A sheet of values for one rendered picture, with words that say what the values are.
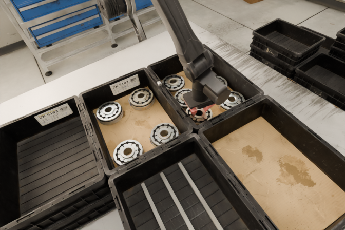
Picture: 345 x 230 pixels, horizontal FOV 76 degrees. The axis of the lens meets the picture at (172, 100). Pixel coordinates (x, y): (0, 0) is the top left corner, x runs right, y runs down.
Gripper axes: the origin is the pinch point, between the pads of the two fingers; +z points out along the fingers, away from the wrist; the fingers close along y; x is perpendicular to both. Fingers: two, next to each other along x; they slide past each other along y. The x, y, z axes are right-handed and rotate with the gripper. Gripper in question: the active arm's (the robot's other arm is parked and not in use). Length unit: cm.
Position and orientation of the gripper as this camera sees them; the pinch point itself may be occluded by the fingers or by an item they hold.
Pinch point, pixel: (198, 112)
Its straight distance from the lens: 83.1
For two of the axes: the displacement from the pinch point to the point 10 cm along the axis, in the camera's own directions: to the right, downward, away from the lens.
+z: 0.4, 6.4, 7.7
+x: -3.9, -6.9, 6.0
